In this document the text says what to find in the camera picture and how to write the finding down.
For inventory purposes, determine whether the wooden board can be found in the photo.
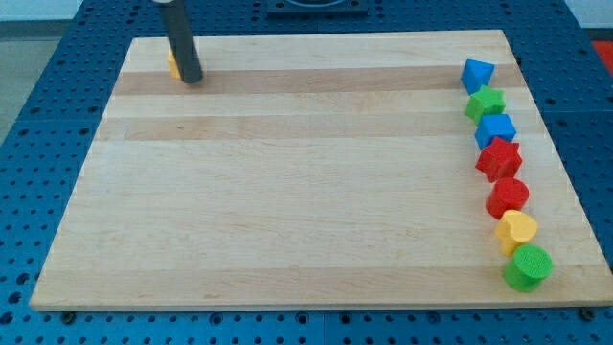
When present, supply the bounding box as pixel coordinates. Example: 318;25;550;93
30;30;612;311

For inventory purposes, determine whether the yellow block behind rod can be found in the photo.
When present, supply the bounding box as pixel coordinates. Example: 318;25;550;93
167;50;181;80

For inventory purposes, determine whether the green star block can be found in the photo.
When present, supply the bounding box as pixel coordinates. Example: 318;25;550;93
465;85;506;126

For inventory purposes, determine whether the red star block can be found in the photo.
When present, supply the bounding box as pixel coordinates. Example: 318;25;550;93
475;136;523;182

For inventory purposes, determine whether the blue triangular block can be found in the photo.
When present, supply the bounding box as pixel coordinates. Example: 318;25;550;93
461;59;495;95

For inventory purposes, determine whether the blue cube block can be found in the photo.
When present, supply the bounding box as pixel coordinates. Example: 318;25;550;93
474;114;516;150

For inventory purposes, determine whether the red cylinder block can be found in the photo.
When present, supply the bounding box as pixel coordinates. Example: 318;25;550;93
486;177;530;219

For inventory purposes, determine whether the yellow heart block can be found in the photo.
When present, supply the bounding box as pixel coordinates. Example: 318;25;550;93
494;210;538;257

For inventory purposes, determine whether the green cylinder block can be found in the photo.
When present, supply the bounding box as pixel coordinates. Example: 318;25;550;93
503;244;554;292

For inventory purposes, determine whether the red object at right edge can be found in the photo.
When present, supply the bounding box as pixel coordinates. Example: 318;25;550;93
592;40;613;74

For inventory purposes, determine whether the dark robot base mount plate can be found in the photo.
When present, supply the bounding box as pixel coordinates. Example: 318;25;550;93
263;0;370;17

